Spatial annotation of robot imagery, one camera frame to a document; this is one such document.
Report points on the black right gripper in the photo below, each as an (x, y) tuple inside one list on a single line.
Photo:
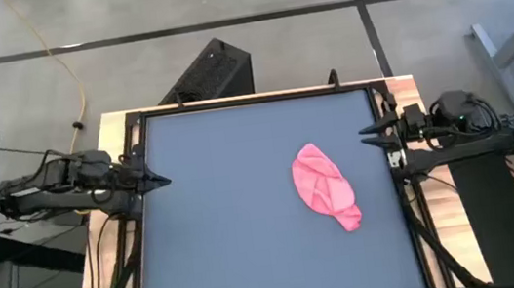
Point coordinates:
[(413, 137)]

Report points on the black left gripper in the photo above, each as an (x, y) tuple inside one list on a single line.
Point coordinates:
[(131, 176)]

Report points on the pink terry towel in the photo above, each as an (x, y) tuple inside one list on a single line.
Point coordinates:
[(323, 185)]

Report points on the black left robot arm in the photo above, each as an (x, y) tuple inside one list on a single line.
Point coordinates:
[(48, 201)]

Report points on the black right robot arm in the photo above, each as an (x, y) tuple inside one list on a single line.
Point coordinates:
[(464, 150)]

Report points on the grey-blue table mat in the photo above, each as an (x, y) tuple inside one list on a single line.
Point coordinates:
[(249, 238)]

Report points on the black perforated computer tower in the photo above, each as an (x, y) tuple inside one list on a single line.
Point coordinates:
[(213, 70)]

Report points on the black side table top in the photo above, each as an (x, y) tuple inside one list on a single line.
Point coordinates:
[(39, 254)]

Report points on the black mat with striped edge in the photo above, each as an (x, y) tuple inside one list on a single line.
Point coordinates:
[(494, 233)]

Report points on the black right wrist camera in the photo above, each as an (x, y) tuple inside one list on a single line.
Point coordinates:
[(414, 115)]

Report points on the black metal table frame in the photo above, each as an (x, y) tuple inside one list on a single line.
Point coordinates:
[(256, 99)]

